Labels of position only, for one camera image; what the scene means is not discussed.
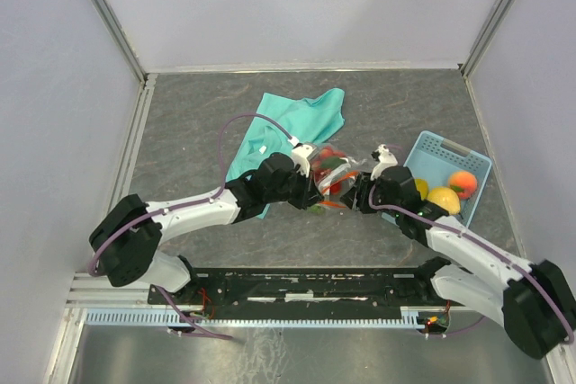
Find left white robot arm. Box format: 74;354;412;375
89;153;323;303

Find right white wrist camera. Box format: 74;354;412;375
370;144;398;181

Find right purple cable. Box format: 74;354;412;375
368;144;576;338

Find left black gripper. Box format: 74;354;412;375
265;163;324;210

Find clear zip top bag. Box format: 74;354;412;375
308;143;371;215

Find purple cable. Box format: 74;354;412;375
87;112;298;278
368;144;576;338

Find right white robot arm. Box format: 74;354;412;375
340;165;575;360

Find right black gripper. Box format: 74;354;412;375
337;171;401;218

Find fake green grapes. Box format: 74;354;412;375
309;205;326;216

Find yellow fake starfruit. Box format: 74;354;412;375
414;178;429;200

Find fake peach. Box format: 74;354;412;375
447;171;478;200

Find fake strawberries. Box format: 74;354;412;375
311;146;351;195

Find light blue plastic basket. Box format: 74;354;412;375
402;130;492;227

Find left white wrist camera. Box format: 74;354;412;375
288;136;318;178

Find light blue cable duct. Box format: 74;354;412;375
85;308;424;329

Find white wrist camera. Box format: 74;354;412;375
370;144;398;181
288;136;318;178

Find teal t-shirt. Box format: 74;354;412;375
224;88;346;221

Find yellow fake lemon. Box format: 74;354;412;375
427;186;461;215

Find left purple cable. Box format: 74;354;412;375
87;112;298;278

